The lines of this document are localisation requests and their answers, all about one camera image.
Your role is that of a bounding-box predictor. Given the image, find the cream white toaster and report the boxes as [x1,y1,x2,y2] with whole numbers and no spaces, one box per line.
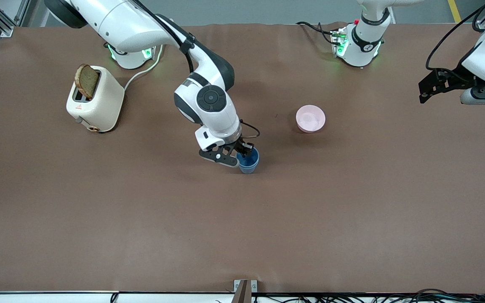
[66,65,125,133]

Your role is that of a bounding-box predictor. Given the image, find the black base cable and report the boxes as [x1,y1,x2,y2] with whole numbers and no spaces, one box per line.
[296,21,336,45]

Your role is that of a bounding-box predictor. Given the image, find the white toaster power cable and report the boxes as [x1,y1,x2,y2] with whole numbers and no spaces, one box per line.
[123,44,164,90]

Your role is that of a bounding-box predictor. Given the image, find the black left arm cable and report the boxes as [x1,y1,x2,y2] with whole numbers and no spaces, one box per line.
[426,0,485,72]

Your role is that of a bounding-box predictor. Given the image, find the brown table cover sheet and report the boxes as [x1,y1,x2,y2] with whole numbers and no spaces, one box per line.
[0,22,485,294]

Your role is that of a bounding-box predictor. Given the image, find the pink bowl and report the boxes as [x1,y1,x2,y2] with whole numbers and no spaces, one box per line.
[296,105,326,133]

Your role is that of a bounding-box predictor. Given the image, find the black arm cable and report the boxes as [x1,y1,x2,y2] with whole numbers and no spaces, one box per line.
[426,0,485,72]
[133,0,261,139]

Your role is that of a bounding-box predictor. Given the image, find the black cable bundle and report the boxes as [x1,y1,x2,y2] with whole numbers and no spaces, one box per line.
[251,288,485,303]

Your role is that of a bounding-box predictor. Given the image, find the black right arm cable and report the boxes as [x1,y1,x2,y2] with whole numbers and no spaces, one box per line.
[133,0,261,139]

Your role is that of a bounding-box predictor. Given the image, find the metal bracket with post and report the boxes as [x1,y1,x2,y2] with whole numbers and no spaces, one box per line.
[233,279,258,303]

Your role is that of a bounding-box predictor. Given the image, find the brown bread slice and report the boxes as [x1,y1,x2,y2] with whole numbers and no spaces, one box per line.
[75,64,100,100]

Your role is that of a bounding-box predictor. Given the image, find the white table edge rail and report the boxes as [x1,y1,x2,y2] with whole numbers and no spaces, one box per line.
[0,290,485,303]

